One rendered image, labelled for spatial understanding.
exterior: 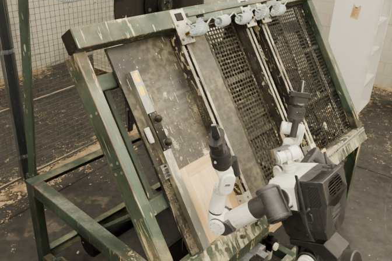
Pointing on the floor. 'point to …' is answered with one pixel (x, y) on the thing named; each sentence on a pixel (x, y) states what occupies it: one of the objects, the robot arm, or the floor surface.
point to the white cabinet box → (360, 27)
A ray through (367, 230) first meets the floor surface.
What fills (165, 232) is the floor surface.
